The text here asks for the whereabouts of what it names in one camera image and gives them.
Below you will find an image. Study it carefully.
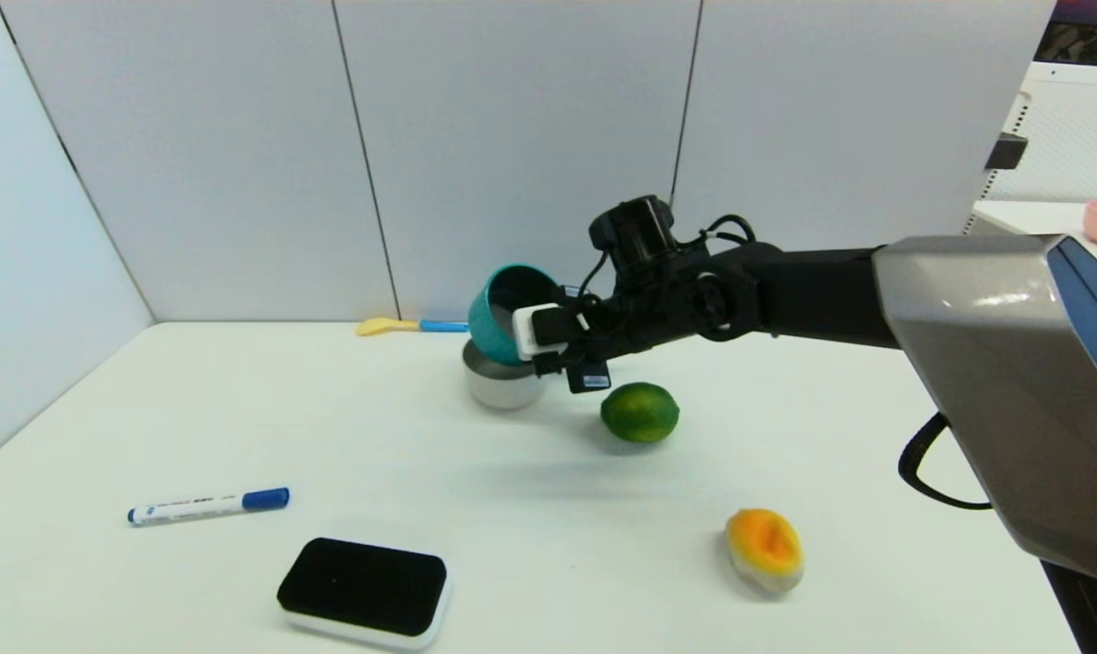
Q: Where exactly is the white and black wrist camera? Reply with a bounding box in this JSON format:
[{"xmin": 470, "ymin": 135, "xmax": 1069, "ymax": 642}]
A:
[{"xmin": 512, "ymin": 303, "xmax": 595, "ymax": 361}]

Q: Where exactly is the green lime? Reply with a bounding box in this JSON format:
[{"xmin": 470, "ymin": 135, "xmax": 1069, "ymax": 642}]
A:
[{"xmin": 600, "ymin": 381, "xmax": 681, "ymax": 445}]

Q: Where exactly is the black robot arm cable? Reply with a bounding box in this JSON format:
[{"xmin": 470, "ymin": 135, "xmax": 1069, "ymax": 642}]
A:
[{"xmin": 897, "ymin": 412, "xmax": 993, "ymax": 511}]

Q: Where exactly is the black and white board eraser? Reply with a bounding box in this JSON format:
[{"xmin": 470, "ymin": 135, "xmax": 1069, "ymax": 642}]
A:
[{"xmin": 276, "ymin": 537, "xmax": 451, "ymax": 650}]

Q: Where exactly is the orange melon slice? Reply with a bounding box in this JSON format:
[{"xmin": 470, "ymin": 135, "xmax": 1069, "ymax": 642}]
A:
[{"xmin": 725, "ymin": 507, "xmax": 805, "ymax": 596}]

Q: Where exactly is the blue capped whiteboard marker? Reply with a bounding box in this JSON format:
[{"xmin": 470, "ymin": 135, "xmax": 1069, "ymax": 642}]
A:
[{"xmin": 128, "ymin": 487, "xmax": 291, "ymax": 527}]

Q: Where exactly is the yellow spoon with blue handle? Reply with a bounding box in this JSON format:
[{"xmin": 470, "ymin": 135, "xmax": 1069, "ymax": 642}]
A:
[{"xmin": 356, "ymin": 316, "xmax": 470, "ymax": 337}]

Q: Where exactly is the white height-adjustable desk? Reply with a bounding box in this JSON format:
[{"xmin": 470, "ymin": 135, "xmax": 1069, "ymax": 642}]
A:
[{"xmin": 970, "ymin": 201, "xmax": 1097, "ymax": 243}]

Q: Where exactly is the black partition clip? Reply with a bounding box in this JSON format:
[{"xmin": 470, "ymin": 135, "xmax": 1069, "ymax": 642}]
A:
[{"xmin": 984, "ymin": 133, "xmax": 1029, "ymax": 172}]

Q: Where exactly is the beige round bowl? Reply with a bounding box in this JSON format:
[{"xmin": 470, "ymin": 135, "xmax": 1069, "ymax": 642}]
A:
[{"xmin": 461, "ymin": 340, "xmax": 548, "ymax": 411}]

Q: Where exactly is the teal saucepan with handle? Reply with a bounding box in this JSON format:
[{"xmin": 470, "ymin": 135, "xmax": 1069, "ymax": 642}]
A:
[{"xmin": 467, "ymin": 263, "xmax": 564, "ymax": 367}]

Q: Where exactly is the white pegboard panel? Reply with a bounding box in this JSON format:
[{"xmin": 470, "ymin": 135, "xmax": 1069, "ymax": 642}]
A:
[{"xmin": 964, "ymin": 62, "xmax": 1097, "ymax": 239}]

